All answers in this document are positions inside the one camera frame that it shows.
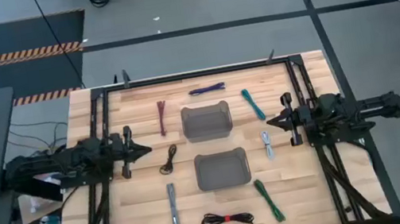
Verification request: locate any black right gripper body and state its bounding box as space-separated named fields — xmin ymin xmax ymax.
xmin=279 ymin=88 xmax=316 ymax=149

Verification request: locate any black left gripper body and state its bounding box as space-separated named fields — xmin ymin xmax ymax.
xmin=107 ymin=123 xmax=143 ymax=182

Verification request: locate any white USB-C cable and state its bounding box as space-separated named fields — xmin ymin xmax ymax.
xmin=258 ymin=129 xmax=276 ymax=161

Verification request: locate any small black USB-C cable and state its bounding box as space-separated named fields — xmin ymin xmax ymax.
xmin=155 ymin=143 xmax=182 ymax=176

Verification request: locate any translucent grey plastic bin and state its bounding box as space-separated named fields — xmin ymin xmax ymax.
xmin=178 ymin=98 xmax=235 ymax=145
xmin=192 ymin=145 xmax=254 ymax=194

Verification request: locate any black cable with red strap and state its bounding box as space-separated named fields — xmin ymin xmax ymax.
xmin=199 ymin=206 xmax=256 ymax=224

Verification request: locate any teal tape roll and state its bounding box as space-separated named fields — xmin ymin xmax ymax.
xmin=38 ymin=213 xmax=61 ymax=224

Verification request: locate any cardboard box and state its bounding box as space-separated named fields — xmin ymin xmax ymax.
xmin=15 ymin=188 xmax=67 ymax=224

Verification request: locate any black hazard-striped floor mat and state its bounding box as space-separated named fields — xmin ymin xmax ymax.
xmin=0 ymin=8 xmax=98 ymax=109

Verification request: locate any grey frame clamp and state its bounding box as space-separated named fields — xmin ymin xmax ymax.
xmin=264 ymin=48 xmax=278 ymax=66

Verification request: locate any black cable tangle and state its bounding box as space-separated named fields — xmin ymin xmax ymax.
xmin=6 ymin=114 xmax=72 ymax=159

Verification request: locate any black aluminium table frame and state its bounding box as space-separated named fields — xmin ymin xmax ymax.
xmin=36 ymin=41 xmax=400 ymax=224

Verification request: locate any thin black floor cable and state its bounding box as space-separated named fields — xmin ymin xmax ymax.
xmin=31 ymin=0 xmax=87 ymax=95

